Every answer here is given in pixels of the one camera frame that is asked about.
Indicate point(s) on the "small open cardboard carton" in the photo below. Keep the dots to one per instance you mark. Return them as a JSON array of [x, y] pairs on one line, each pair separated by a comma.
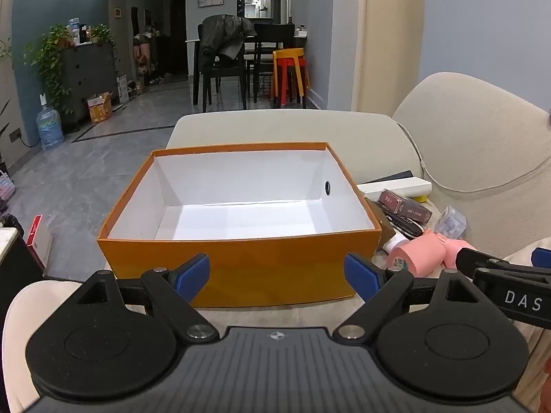
[[100, 109]]

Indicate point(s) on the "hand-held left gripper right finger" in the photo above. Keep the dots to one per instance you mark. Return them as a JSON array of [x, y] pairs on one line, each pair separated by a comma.
[[361, 275]]

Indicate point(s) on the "dark jacket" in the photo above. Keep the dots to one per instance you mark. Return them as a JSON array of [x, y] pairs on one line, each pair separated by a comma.
[[224, 34]]

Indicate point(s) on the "trailing green plant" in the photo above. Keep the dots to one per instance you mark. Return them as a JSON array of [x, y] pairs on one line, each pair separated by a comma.
[[47, 64]]

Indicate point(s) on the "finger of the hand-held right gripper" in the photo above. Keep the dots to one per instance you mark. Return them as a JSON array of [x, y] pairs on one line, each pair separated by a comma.
[[541, 259], [471, 259]]

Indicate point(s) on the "white tube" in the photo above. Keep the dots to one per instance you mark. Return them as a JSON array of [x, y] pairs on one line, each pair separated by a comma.
[[394, 244]]

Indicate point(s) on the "orange cardboard box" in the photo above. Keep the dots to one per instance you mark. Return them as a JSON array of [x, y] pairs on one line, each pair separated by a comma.
[[258, 275]]

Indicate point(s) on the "red and white box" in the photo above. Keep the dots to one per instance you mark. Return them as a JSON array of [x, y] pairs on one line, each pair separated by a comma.
[[36, 241]]

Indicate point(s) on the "white floor container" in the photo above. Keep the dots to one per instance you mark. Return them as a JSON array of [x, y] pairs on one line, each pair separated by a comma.
[[122, 89]]

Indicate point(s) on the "blue water jug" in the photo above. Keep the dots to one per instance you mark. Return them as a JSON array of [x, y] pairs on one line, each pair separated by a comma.
[[49, 127]]

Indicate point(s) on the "clear water bottle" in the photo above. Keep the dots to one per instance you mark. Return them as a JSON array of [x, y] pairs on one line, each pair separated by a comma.
[[74, 29]]

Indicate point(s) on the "clear plastic box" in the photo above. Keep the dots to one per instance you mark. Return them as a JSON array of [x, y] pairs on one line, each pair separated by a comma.
[[451, 223]]

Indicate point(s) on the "small green potted plant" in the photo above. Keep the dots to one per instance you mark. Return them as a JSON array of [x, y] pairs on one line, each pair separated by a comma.
[[102, 33]]

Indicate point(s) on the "dining table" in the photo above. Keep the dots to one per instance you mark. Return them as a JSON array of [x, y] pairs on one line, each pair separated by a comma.
[[191, 41]]

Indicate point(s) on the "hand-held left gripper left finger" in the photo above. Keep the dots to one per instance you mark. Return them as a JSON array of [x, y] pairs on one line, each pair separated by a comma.
[[193, 273]]

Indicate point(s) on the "red stool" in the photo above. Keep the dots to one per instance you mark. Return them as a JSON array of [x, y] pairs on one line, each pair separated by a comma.
[[292, 66]]

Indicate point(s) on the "beige fabric sofa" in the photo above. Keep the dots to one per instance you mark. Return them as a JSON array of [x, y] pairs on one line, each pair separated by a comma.
[[473, 137]]

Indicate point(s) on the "dark grey cabinet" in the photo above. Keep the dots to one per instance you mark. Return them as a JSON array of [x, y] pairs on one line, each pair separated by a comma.
[[92, 77]]

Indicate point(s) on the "black dining chair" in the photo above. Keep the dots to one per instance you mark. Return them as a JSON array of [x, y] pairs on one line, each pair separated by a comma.
[[273, 34], [224, 73]]

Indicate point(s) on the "black flat device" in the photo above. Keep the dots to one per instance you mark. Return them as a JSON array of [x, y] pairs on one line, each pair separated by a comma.
[[394, 176]]

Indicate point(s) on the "black slim tool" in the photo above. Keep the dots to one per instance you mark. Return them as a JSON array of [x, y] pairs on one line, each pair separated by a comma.
[[402, 223]]

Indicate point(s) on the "pink cylindrical gadget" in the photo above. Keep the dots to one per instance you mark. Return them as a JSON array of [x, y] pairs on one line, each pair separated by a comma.
[[417, 256]]

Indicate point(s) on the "woven bag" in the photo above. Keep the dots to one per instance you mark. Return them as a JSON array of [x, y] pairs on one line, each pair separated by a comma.
[[6, 191]]

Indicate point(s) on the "black side table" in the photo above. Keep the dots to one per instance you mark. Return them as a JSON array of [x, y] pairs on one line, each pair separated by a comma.
[[17, 275]]

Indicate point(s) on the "illustrated dark card box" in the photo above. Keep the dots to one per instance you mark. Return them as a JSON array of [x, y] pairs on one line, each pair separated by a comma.
[[391, 200], [414, 211]]

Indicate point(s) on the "long white box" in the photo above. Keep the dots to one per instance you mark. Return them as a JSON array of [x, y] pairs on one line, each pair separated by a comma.
[[396, 188]]

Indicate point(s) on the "small yellow wall frame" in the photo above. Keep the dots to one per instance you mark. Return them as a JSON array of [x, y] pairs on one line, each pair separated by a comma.
[[117, 12]]

